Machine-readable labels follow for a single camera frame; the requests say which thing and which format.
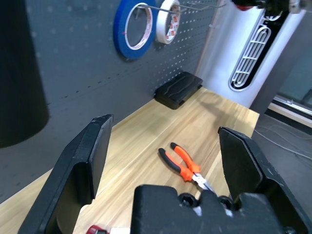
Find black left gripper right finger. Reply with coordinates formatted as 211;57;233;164
217;126;312;234

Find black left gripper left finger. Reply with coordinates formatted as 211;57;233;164
17;114;114;234

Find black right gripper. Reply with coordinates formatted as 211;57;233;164
255;0;290;12

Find red tape roll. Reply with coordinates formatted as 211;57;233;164
231;0;256;12

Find orange black long-nose pliers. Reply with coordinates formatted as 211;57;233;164
158;142;215;195

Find red handled scissors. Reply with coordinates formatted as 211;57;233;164
87;225;108;234

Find grey metal pegboard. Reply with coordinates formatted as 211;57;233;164
0;0;228;203

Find white air conditioner tower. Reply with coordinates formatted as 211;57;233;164
195;0;308;109

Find black ribbed tool case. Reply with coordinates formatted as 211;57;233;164
155;71;204;110

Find white tape roll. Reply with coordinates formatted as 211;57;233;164
155;0;181;45

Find blue tape roll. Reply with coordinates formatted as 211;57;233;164
113;0;158;60

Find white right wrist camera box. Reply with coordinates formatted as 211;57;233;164
289;0;308;14

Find white floor cable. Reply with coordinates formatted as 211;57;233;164
254;120;312;168

